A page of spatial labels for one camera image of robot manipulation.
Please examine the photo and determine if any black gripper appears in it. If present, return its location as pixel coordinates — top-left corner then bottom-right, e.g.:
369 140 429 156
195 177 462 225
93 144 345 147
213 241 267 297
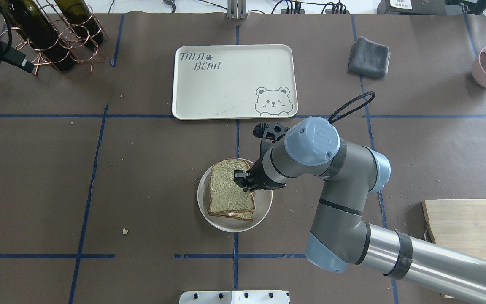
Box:
233 157 288 192

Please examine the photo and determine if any bread slice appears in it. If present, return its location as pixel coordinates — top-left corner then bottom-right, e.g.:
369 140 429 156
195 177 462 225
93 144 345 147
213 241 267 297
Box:
208 158 250 218
224 192 255 222

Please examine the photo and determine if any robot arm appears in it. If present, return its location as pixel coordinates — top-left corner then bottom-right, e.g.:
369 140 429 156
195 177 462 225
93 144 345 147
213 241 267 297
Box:
233 116 486 304

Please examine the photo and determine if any cream bear serving tray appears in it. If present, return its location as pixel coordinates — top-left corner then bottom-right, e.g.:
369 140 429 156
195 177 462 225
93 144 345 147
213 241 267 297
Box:
172 44 298 120

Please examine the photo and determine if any white round plate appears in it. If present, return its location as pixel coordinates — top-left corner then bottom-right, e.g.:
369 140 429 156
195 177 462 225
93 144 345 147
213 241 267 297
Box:
197 166 273 233

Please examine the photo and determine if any grey folded cloth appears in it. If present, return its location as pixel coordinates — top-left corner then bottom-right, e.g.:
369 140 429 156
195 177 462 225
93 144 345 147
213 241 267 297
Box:
348 36 390 79

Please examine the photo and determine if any wooden cutting board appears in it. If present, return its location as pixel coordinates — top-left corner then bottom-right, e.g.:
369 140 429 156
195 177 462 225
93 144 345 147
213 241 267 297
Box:
422 199 486 260

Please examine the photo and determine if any dark green wine bottle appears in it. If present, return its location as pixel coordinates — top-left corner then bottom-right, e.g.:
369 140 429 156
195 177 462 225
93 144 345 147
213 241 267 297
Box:
0 0 75 72

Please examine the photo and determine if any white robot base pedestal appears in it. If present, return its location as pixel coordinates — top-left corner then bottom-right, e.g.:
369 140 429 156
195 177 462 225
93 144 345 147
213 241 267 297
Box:
179 290 291 304

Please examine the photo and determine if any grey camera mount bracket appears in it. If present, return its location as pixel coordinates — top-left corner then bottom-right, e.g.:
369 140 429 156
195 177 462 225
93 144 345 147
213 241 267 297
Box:
227 0 248 20

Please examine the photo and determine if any copper wire bottle rack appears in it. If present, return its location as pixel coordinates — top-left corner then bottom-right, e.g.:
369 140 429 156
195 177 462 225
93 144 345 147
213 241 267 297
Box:
0 0 108 75

